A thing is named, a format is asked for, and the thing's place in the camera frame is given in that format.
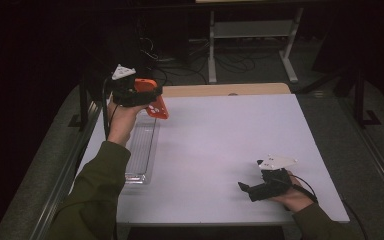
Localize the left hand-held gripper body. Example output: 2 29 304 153
111 64 148 108

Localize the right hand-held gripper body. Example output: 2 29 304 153
249 154 298 203

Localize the orange phone case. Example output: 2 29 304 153
133 78 170 120

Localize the clear plastic tray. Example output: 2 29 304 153
123 109 161 186

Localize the person's right hand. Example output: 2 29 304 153
269 169 316 213

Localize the person's left hand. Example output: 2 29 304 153
107 101 148 148

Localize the black metal stand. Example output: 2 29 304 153
68 79 96 132
352 63 383 129

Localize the white metal stand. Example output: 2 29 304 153
194 0 305 84

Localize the left hand-held gripper cable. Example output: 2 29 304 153
101 76 118 141

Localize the tangle of black floor cables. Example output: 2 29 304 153
139 34 259 86

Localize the aluminium rail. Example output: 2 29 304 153
29 99 105 240
341 96 384 206

